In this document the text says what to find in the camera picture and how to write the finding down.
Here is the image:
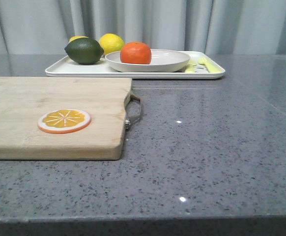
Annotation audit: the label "beige round plate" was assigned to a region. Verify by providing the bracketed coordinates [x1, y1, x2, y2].
[105, 49, 191, 72]

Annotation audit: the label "orange mandarin fruit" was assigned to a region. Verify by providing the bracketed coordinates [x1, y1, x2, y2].
[120, 41, 152, 64]

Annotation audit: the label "white rectangular tray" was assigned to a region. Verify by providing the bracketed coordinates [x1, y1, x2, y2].
[45, 51, 226, 80]

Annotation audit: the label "orange slice toy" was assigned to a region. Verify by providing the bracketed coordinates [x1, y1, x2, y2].
[37, 109, 91, 134]

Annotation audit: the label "yellow lemon right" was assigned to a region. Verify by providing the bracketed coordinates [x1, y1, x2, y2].
[99, 33, 125, 55]

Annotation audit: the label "yellow plastic fork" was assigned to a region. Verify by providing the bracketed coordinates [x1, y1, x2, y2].
[198, 57, 221, 73]

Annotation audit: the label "green lime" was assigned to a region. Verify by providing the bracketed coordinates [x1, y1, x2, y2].
[64, 37, 104, 64]

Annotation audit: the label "yellow lemon behind lime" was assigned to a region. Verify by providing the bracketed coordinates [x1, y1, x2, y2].
[68, 35, 87, 43]

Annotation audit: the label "wooden cutting board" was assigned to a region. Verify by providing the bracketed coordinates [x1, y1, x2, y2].
[0, 77, 132, 160]

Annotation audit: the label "grey curtain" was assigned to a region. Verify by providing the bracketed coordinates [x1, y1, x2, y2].
[0, 0, 286, 55]

